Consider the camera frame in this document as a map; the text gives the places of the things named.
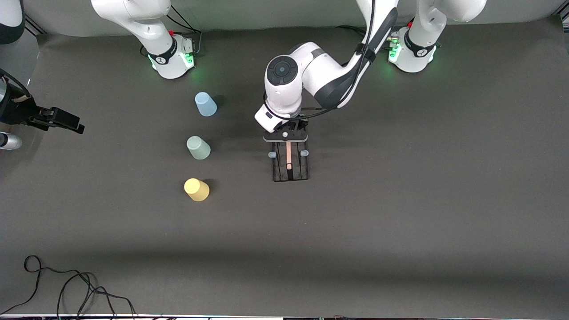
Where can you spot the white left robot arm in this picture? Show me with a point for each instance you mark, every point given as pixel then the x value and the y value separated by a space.
pixel 320 71

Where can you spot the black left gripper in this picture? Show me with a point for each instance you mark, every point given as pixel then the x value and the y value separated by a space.
pixel 304 123

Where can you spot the light blue plastic cup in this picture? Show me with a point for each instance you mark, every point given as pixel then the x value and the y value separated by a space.
pixel 206 106

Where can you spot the yellow plastic cup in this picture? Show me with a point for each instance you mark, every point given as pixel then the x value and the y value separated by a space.
pixel 196 190

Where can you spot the black frame rail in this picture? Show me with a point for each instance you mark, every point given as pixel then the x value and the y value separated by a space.
pixel 564 18
pixel 33 26

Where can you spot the dark grey table mat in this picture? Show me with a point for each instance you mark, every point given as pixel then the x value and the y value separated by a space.
pixel 400 222

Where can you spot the pale green plastic cup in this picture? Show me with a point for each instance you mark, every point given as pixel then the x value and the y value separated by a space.
pixel 198 149

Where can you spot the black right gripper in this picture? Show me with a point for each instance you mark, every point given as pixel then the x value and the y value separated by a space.
pixel 18 111

